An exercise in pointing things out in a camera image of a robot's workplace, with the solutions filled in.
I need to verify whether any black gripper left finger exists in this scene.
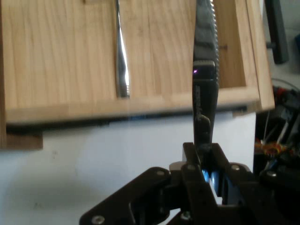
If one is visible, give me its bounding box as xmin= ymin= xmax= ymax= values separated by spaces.
xmin=79 ymin=142 xmax=219 ymax=225

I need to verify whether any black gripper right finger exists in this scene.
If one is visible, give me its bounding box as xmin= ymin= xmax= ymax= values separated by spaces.
xmin=210 ymin=142 xmax=300 ymax=225

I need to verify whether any steel serrated table knife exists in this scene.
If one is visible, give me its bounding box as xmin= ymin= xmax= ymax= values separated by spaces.
xmin=191 ymin=0 xmax=220 ymax=153

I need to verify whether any steel fork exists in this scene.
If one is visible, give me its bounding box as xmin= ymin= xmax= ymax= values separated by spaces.
xmin=114 ymin=0 xmax=131 ymax=99

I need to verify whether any light wooden drawer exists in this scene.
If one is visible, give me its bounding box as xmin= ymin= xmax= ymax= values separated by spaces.
xmin=0 ymin=0 xmax=275 ymax=129

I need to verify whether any coloured wire bundle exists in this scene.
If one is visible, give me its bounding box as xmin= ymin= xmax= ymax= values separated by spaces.
xmin=254 ymin=138 xmax=296 ymax=158

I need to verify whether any black drawer handle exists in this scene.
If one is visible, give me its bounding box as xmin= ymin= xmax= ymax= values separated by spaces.
xmin=264 ymin=0 xmax=290 ymax=65

